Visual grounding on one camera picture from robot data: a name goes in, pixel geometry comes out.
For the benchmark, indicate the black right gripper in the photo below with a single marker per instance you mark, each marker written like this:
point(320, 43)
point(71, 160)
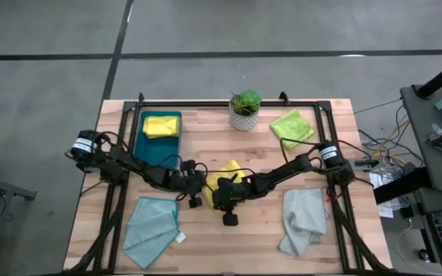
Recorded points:
point(230, 193)

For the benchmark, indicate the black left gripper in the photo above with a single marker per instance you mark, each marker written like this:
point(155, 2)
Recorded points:
point(190, 180)

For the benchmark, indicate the yellow microfiber towel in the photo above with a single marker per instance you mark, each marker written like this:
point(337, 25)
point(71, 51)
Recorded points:
point(161, 127)
point(215, 182)

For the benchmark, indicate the grey waffle-weave towel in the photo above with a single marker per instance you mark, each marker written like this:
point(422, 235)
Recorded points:
point(303, 218)

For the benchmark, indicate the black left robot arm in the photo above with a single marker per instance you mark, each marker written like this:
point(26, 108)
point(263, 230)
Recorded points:
point(136, 168)

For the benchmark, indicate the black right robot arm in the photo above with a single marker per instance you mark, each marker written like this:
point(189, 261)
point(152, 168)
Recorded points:
point(282, 172)

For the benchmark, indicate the lime green microfiber towel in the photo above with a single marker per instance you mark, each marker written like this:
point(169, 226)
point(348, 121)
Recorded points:
point(292, 128)

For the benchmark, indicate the teal plastic bin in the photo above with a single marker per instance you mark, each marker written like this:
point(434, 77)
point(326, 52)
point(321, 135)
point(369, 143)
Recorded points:
point(156, 151)

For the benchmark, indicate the light blue teal-edged towel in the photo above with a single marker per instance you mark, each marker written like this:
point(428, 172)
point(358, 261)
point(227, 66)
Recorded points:
point(152, 230)

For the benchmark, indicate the succulent in patterned pot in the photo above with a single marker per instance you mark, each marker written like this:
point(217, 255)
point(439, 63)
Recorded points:
point(245, 111)

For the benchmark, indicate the white papers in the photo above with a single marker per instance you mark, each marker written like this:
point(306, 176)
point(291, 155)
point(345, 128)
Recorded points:
point(386, 211)

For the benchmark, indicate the black desk support beam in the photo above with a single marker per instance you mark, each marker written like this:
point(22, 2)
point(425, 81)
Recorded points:
point(397, 188)

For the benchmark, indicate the grey side desk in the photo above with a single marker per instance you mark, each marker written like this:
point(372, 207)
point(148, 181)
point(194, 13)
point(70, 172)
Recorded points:
point(420, 115)

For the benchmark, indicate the black slanted pole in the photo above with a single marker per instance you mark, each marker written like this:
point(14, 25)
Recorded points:
point(441, 78)

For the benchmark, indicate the black aluminium table frame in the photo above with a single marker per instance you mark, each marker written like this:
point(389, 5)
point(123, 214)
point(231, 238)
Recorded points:
point(225, 103)

